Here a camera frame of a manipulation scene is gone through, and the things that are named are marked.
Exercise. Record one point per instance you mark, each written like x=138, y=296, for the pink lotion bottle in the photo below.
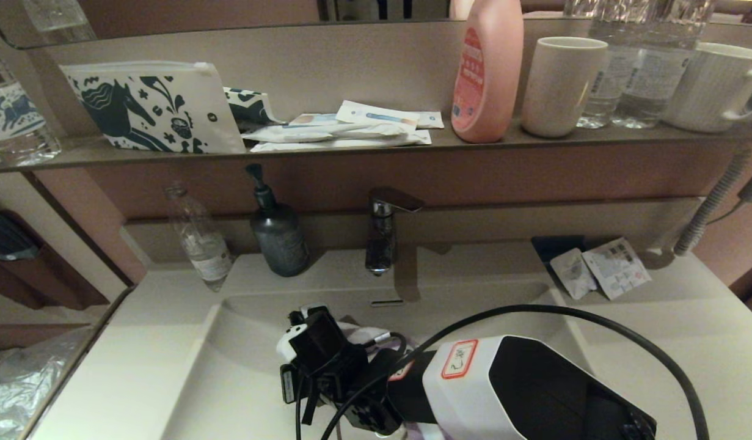
x=489, y=79

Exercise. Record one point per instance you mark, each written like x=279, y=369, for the long white packet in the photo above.
x=308, y=134

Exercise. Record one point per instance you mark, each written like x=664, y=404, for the white sachet blue print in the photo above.
x=376, y=115

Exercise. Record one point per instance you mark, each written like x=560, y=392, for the dark soap pump bottle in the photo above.
x=280, y=241

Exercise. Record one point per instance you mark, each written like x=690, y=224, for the white sachet pink print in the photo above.
x=311, y=120

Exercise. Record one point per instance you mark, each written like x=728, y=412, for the wall mirror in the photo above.
x=198, y=12

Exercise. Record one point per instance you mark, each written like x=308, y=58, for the water bottle blue deer label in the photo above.
x=12, y=116

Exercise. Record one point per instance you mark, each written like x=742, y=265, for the small patterned pouch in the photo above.
x=248, y=110

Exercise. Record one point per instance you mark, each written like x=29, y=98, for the beige cup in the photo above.
x=560, y=91

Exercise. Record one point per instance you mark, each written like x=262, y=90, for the purple white striped towel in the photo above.
x=366, y=335

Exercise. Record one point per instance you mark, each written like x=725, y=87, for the white horse print pouch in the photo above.
x=159, y=110

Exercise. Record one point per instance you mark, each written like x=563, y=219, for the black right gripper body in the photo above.
x=345, y=385

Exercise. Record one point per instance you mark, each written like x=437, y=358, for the dark blue tray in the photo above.
x=553, y=244

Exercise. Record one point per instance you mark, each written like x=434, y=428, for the small grey sachet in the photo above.
x=572, y=275

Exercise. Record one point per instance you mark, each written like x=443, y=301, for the flat white packet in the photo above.
x=351, y=145

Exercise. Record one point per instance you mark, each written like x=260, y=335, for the white printed sachet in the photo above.
x=616, y=269

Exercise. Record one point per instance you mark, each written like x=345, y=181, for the small white sachet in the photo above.
x=430, y=120

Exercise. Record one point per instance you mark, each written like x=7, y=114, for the dark blue object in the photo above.
x=6, y=235

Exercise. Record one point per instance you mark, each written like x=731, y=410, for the clear plastic bag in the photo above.
x=21, y=385

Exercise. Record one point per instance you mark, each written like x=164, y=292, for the chrome sink faucet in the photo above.
x=380, y=238

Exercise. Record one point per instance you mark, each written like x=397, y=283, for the brown wall shelf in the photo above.
x=82, y=156

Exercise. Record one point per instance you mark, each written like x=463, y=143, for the clear plastic water bottle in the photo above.
x=655, y=79
x=605, y=85

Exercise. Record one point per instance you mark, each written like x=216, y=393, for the white ribbed mug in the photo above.
x=711, y=91

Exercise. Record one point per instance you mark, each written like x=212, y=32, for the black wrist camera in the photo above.
x=317, y=339

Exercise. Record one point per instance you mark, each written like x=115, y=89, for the empty clear plastic bottle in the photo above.
x=203, y=244

